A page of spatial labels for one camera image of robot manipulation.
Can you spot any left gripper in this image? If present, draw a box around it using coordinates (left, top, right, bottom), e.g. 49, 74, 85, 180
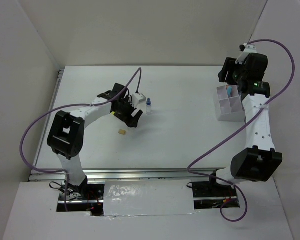
114, 96, 143, 128

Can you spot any light blue highlighter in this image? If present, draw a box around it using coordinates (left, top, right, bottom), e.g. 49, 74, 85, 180
226, 85, 233, 98

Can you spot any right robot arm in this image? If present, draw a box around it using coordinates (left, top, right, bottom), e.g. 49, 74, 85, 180
208, 53, 283, 196

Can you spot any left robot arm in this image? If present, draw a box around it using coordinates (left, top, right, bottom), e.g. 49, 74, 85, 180
47, 83, 147, 200

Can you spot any tan eraser block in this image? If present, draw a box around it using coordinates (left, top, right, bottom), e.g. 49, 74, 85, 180
118, 129, 126, 135

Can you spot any small blue cap bottle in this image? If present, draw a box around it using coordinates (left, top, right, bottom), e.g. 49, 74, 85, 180
145, 98, 152, 115

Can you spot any white compartment organizer box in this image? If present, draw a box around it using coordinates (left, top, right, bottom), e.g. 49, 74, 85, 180
214, 85, 246, 122

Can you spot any white cover plate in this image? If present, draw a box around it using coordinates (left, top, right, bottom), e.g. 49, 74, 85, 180
103, 179, 195, 217

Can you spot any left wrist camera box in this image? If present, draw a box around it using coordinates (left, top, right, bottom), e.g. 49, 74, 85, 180
132, 93, 147, 106

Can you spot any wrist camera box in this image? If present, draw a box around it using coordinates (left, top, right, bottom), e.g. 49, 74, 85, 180
132, 93, 147, 106
235, 43, 258, 65

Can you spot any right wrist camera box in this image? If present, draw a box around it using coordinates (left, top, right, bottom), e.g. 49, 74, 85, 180
235, 43, 258, 65

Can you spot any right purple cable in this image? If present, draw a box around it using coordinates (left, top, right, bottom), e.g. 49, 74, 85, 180
187, 39, 296, 223

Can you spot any purple cable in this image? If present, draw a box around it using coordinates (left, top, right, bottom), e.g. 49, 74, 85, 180
187, 39, 296, 223
19, 67, 143, 213

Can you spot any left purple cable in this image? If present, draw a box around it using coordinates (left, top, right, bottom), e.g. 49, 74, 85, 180
19, 67, 143, 213

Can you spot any aluminium rail frame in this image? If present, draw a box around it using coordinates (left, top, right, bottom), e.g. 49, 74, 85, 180
27, 66, 270, 181

